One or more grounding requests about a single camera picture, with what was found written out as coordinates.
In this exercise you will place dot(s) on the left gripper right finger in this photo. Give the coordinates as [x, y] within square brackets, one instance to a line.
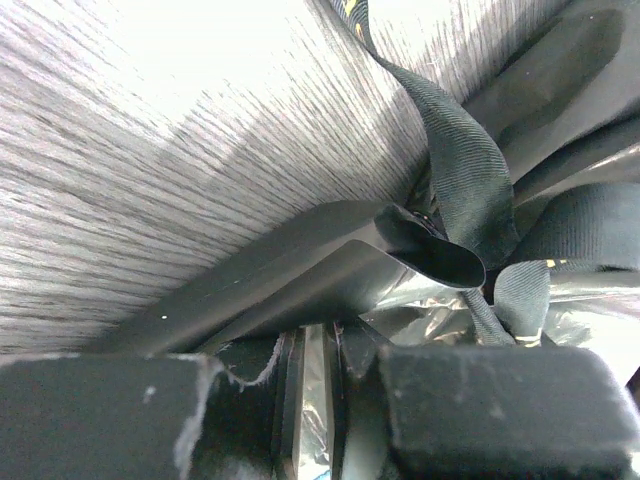
[571, 80]

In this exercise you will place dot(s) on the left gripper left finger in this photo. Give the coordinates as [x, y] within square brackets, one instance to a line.
[208, 303]

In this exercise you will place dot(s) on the black ribbon gold lettering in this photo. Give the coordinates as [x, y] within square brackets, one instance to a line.
[460, 170]

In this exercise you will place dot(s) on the black wrapping paper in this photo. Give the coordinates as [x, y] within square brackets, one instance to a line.
[415, 396]

